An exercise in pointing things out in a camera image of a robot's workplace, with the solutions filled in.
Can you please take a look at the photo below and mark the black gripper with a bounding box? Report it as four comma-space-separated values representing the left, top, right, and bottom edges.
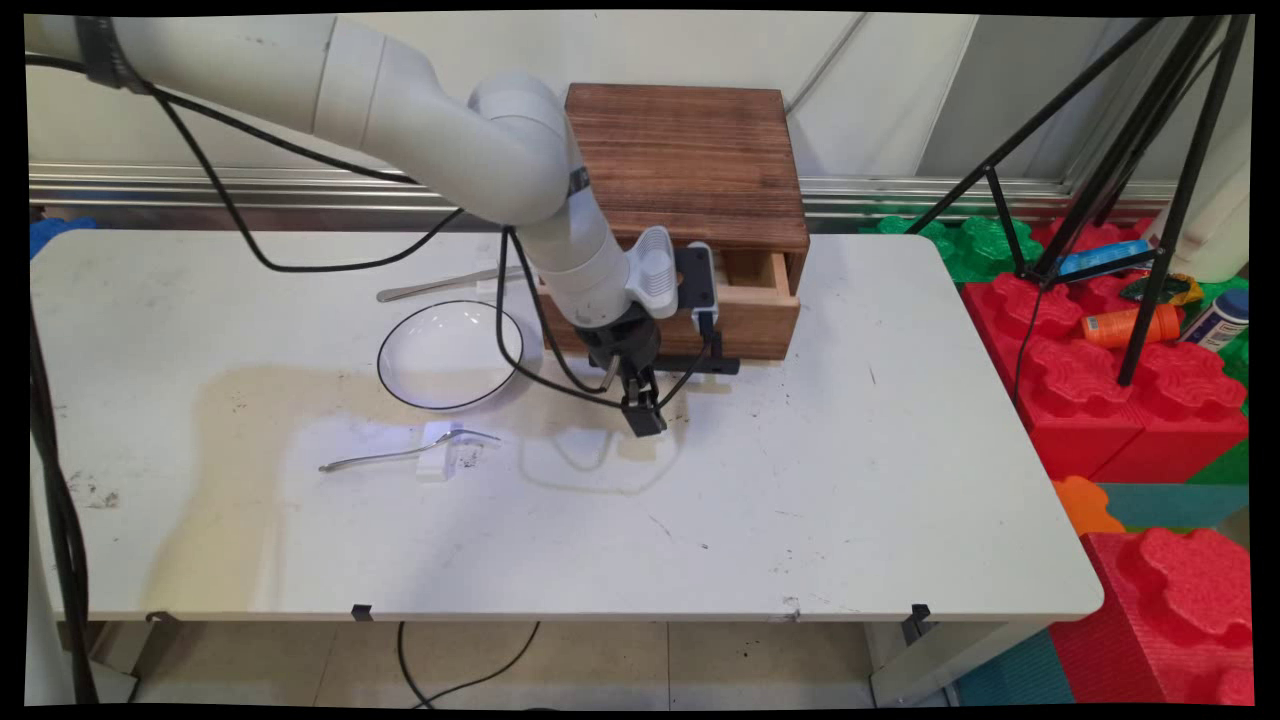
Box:
583, 303, 669, 438

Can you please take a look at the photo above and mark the black drawer handle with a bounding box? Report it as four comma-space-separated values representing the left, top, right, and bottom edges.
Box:
655, 350, 744, 378

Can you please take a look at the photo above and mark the light wooden drawer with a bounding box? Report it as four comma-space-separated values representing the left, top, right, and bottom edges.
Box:
538, 248, 803, 364

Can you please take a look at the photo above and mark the white plate black rim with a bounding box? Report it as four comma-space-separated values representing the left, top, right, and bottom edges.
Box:
377, 300, 526, 411

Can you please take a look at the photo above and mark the white fork rest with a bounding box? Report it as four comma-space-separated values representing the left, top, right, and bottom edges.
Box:
415, 422, 487, 482

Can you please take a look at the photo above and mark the metal spoon on rest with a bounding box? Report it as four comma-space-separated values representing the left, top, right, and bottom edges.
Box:
376, 263, 533, 304

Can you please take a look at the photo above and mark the brown wooden drawer cabinet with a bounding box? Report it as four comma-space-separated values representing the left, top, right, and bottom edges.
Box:
535, 83, 812, 364

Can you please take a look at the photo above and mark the metal fork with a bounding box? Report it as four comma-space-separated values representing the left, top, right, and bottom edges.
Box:
318, 430, 503, 473

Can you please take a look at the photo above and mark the green foam block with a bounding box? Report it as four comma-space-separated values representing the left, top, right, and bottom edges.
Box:
860, 215, 1047, 285

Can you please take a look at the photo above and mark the white table leg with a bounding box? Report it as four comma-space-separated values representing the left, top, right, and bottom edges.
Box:
25, 620, 138, 707
866, 620, 1053, 709

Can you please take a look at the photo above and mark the large red foam block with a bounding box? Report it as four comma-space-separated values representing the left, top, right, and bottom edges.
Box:
960, 218, 1251, 484

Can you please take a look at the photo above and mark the orange foam block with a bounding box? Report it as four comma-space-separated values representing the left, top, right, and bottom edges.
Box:
1052, 476, 1127, 537

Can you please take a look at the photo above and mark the blue foam mat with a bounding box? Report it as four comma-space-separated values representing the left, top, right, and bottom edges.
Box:
955, 628, 1077, 707

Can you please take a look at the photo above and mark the orange bottle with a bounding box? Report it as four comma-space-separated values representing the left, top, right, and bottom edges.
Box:
1082, 305, 1185, 350

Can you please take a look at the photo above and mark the blue packet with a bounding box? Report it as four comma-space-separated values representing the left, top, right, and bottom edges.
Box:
1058, 240, 1154, 279

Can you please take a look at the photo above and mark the teal foam mat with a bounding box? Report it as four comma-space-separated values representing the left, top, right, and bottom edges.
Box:
1100, 440, 1251, 531

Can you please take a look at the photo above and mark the black tripod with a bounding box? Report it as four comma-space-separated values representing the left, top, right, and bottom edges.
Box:
905, 15, 1256, 389

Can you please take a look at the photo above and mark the green yellow wrapper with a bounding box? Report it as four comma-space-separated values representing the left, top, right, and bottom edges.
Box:
1120, 273, 1203, 307

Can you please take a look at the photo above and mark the white bottle blue cap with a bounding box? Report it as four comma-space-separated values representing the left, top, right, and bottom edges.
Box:
1180, 290, 1251, 353

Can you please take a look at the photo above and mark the white container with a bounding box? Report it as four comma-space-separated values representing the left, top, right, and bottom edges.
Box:
1145, 125, 1251, 284

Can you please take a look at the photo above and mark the blue object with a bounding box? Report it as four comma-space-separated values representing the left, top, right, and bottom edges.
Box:
30, 216, 99, 257

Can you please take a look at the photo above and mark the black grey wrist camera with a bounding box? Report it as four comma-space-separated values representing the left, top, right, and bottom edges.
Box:
674, 241, 722, 337

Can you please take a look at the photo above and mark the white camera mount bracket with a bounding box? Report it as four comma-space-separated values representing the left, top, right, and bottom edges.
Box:
624, 226, 683, 322

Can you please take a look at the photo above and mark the black floor cable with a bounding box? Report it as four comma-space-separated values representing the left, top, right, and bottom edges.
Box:
397, 621, 542, 709

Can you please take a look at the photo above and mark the aluminium wall rail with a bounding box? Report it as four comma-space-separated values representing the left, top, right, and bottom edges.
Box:
28, 163, 1181, 223

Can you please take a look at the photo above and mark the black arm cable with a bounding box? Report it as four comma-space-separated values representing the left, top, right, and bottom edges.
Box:
25, 55, 723, 411

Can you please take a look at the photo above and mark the white wall cable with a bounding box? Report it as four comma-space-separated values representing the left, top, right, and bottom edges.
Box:
785, 12, 871, 117

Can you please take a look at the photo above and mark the black cable bundle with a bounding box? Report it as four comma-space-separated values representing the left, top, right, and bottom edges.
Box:
27, 300, 101, 707

